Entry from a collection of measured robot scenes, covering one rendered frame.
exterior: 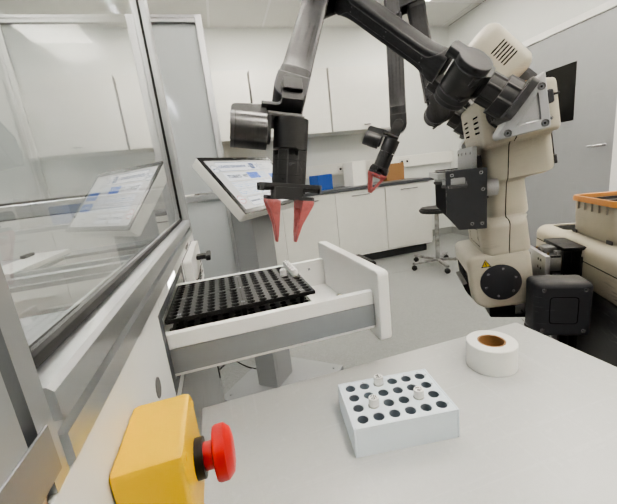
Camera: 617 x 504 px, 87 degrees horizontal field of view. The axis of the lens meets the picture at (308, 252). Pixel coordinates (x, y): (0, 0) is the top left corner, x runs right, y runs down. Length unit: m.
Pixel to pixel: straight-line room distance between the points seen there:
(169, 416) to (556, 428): 0.42
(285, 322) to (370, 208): 3.46
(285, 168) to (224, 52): 3.96
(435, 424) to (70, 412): 0.35
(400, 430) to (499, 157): 0.79
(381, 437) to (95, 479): 0.28
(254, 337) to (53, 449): 0.31
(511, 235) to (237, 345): 0.80
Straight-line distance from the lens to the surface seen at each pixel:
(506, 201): 1.07
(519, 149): 1.05
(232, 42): 4.51
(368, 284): 0.52
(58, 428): 0.23
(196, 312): 0.52
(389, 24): 0.91
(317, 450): 0.45
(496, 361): 0.56
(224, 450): 0.28
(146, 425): 0.29
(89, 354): 0.25
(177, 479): 0.27
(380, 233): 3.99
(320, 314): 0.49
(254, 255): 1.55
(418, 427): 0.44
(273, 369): 1.77
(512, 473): 0.45
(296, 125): 0.55
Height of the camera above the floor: 1.07
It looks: 13 degrees down
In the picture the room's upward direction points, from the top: 7 degrees counter-clockwise
